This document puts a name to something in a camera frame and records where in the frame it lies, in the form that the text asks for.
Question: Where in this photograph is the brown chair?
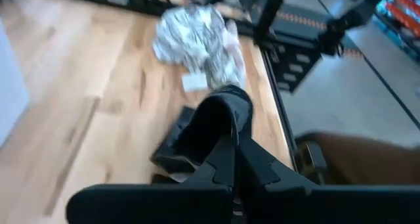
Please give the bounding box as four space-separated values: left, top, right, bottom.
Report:
308 131 420 186

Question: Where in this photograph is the white perforated laundry basket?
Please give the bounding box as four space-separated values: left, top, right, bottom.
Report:
0 16 30 146

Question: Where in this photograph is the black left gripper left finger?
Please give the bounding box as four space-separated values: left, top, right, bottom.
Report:
185 135 237 189

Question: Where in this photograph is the black frame post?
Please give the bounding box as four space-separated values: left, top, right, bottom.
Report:
254 0 289 46

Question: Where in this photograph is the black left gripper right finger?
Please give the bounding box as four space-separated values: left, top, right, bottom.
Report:
239 135 318 198

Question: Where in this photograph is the white paper tag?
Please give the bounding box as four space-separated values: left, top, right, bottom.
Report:
181 72 209 93

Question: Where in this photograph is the thin black floor cable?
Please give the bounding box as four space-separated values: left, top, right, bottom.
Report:
360 53 420 128

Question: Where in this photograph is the red storage bin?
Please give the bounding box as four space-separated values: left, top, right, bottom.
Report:
377 0 420 38

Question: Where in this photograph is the white black leaf-print cloth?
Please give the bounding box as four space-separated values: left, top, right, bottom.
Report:
151 3 247 89

